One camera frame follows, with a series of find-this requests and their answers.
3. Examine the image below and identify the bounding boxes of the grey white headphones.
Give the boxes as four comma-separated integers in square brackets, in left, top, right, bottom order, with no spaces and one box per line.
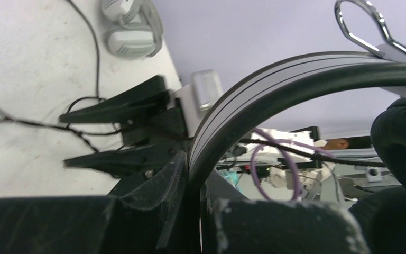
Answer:
[100,0,164,59]

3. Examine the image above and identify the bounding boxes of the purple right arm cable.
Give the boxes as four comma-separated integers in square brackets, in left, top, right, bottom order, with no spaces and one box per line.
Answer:
[250,128,337,201]

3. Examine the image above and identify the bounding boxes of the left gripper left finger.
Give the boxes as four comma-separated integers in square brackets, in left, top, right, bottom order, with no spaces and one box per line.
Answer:
[0,152,187,253]

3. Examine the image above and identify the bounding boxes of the black white striped headphones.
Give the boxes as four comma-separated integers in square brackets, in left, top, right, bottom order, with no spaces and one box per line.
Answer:
[187,0,406,254]

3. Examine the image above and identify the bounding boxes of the black headphone cable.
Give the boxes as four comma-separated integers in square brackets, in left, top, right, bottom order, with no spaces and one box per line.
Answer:
[0,0,386,169]

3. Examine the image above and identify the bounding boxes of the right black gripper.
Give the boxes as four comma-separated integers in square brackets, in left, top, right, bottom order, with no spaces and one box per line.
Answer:
[58,70,225,169]

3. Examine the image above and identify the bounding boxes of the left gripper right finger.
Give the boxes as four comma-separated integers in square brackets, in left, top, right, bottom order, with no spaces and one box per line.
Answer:
[201,172,370,253]

